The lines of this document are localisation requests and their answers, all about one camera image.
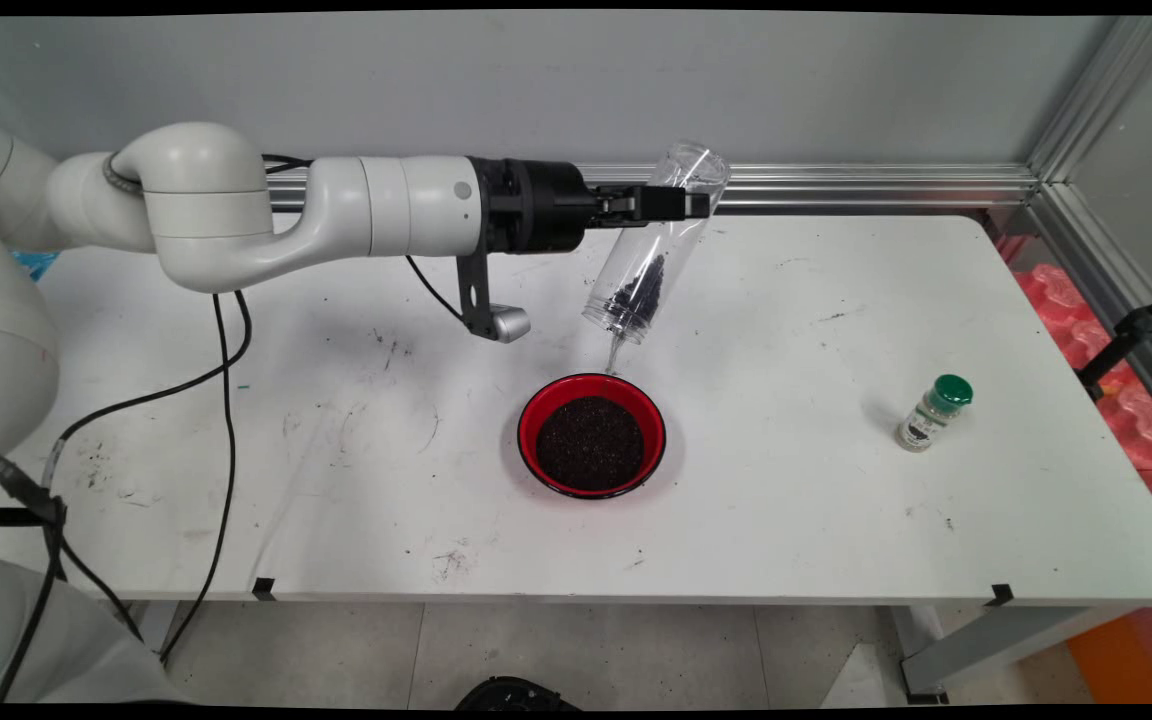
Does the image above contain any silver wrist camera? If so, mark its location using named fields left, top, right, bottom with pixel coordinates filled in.
left=489, top=305, right=532, bottom=344

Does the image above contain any red bowl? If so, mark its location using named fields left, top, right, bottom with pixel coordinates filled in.
left=517, top=373, right=667, bottom=500

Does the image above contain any red plastic wrap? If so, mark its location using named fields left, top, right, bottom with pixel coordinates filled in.
left=996, top=235, right=1152, bottom=546

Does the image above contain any black camera bracket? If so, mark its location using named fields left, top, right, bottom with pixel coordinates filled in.
left=456, top=253, right=503, bottom=341

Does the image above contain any clear plastic jar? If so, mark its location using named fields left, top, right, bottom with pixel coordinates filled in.
left=581, top=140, right=731, bottom=346

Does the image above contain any black cable with white label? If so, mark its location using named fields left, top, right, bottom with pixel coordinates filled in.
left=0, top=255, right=469, bottom=701

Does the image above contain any grey table leg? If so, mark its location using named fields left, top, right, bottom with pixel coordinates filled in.
left=891, top=603, right=1137, bottom=704
left=136, top=600, right=187, bottom=671

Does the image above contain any black tripod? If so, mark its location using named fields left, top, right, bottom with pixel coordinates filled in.
left=1076, top=272, right=1152, bottom=401

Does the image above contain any black seeds heap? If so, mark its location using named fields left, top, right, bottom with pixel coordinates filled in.
left=535, top=396, right=645, bottom=492

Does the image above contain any spice bottle with green lid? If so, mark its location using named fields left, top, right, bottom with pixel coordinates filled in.
left=896, top=374, right=974, bottom=453

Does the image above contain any orange sheet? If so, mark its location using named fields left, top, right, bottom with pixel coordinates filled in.
left=1066, top=600, right=1152, bottom=704

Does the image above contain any small black strap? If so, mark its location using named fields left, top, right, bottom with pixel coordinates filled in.
left=101, top=150, right=145, bottom=196

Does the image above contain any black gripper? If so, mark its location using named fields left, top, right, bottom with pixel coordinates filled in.
left=466, top=157, right=713, bottom=256

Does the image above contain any black strap with white print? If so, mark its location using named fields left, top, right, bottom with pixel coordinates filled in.
left=0, top=445, right=69, bottom=528

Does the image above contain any aluminium frame rail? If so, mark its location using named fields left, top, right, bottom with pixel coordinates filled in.
left=266, top=163, right=1037, bottom=213
left=1026, top=180, right=1152, bottom=441

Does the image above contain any aluminium frame post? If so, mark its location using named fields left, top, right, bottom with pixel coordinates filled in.
left=1026, top=15, right=1152, bottom=183

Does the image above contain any black round floor object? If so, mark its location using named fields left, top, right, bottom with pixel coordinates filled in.
left=456, top=676, right=582, bottom=711

